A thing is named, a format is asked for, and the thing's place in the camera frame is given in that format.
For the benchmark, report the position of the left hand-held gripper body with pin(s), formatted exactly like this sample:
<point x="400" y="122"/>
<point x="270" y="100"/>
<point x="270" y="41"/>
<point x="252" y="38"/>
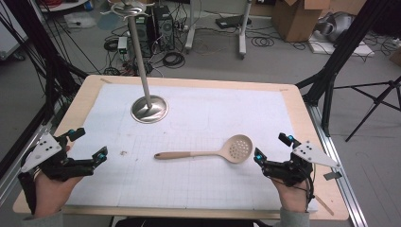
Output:
<point x="55" y="167"/>

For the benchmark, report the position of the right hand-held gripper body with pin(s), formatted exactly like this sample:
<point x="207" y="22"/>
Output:
<point x="290" y="171"/>

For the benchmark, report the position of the beige slotted spoon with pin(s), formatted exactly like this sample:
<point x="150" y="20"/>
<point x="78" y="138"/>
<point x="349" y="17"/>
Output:
<point x="236" y="149"/>

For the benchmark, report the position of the metal utensil stand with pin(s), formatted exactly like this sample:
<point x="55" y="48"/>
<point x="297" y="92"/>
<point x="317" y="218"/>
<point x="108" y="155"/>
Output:
<point x="148" y="110"/>

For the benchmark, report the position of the person's right hand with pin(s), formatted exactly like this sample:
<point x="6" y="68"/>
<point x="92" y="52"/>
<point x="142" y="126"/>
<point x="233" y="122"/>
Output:
<point x="293" y="197"/>

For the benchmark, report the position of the person's left hand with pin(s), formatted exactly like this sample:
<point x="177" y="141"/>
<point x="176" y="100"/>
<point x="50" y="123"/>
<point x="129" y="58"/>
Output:
<point x="52" y="195"/>

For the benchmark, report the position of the grey tape piece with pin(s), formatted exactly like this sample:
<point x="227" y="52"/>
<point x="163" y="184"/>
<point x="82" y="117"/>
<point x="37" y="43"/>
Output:
<point x="332" y="175"/>

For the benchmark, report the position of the tan tape strip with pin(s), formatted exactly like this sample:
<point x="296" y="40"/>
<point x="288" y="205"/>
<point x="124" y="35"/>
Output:
<point x="324" y="205"/>

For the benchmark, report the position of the white grid mat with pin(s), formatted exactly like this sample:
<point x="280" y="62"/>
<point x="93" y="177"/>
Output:
<point x="205" y="189"/>

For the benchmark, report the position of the person's dark trousers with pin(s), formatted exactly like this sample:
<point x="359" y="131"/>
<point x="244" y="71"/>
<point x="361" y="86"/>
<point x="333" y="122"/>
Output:
<point x="189" y="222"/>

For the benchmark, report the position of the black tripod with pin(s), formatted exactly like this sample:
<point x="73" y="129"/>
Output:
<point x="378" y="97"/>

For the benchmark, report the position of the white flat board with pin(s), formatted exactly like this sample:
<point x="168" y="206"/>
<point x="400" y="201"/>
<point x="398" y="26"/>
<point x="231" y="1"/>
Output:
<point x="331" y="48"/>

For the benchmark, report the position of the small white box device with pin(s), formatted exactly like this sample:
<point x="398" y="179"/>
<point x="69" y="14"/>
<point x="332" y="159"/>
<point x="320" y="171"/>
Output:
<point x="122" y="44"/>

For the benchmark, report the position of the white stand leg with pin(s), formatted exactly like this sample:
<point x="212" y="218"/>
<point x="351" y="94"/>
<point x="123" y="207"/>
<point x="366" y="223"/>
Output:
<point x="190" y="31"/>
<point x="243" y="34"/>

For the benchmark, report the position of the cardboard box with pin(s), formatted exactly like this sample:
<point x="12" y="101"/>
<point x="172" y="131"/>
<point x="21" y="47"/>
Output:
<point x="296" y="22"/>

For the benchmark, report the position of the grey bag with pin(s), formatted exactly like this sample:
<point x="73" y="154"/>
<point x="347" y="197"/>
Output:
<point x="339" y="26"/>

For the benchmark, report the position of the black flat device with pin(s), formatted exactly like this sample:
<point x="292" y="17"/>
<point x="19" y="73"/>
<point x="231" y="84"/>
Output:
<point x="231" y="21"/>

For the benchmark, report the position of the black computer tower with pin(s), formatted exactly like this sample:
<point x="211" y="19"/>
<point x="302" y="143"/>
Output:
<point x="164" y="28"/>

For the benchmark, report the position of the aluminium rail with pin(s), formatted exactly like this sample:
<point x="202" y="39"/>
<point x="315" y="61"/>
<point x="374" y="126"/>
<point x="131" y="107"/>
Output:
<point x="340" y="176"/>
<point x="8" y="189"/>

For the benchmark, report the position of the black frame post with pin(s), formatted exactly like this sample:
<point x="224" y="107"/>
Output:
<point x="41" y="41"/>
<point x="346" y="44"/>

